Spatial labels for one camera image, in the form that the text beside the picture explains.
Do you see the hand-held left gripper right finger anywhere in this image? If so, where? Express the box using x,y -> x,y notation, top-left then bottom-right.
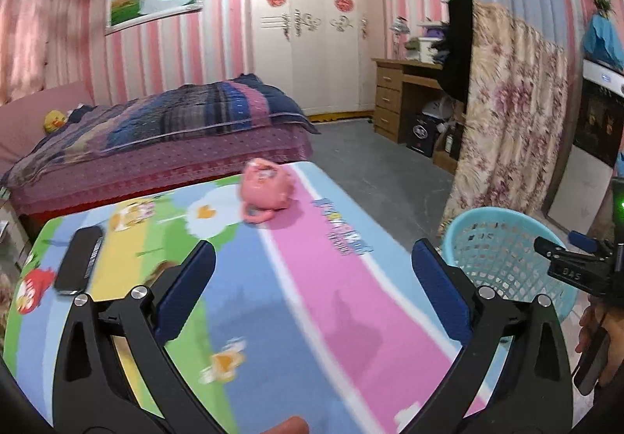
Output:
404,239 -> 573,434

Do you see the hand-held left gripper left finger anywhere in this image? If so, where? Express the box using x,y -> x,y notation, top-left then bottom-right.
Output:
53,240 -> 230,434

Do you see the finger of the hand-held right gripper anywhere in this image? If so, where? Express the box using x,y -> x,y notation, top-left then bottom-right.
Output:
534,236 -> 572,264
568,230 -> 612,261

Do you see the light blue plastic basket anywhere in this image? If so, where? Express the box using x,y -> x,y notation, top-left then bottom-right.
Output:
441,208 -> 581,322

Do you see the person's right hand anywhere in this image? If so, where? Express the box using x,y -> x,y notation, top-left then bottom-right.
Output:
576,303 -> 624,388

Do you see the person's left hand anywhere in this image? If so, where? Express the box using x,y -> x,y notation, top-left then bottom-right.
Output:
266,417 -> 310,434

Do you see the white board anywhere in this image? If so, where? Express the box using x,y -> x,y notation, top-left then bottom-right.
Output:
546,144 -> 612,230

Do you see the black rectangular case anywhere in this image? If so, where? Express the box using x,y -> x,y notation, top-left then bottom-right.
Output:
53,226 -> 104,295

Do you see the cartoon print tablecloth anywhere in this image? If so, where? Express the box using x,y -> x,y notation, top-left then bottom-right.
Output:
0,161 -> 512,434

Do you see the pink bed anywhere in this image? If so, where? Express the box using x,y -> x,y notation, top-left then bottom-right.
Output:
0,73 -> 323,220

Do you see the pink cartoon mug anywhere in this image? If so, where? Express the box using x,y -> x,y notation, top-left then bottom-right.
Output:
237,158 -> 296,226

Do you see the blue and floral curtain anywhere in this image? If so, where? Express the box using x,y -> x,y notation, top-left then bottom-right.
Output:
439,0 -> 586,240

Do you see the cardboard box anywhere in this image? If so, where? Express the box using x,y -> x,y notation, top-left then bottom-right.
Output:
433,122 -> 464,171

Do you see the black box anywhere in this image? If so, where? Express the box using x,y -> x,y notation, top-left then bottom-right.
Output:
406,111 -> 437,158

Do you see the striped quilt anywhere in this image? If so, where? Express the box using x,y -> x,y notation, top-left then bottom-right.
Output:
2,73 -> 323,186

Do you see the white fan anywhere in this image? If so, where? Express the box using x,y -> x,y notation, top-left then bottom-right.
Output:
422,96 -> 456,120

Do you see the blue cloth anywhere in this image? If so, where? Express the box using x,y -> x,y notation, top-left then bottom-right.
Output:
582,14 -> 624,71

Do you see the wooden desk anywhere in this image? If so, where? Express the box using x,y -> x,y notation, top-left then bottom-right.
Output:
373,57 -> 464,144

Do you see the black hanging garment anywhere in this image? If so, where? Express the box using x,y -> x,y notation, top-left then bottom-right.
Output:
439,0 -> 473,103

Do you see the white box on desk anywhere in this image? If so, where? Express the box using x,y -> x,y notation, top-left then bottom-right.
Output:
418,21 -> 449,64

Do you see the white wardrobe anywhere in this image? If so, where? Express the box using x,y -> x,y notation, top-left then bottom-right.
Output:
248,0 -> 386,115

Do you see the desk lamp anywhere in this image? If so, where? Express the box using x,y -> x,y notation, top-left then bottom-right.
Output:
390,16 -> 410,59

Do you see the pink curtain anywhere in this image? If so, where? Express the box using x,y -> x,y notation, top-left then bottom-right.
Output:
0,0 -> 89,103

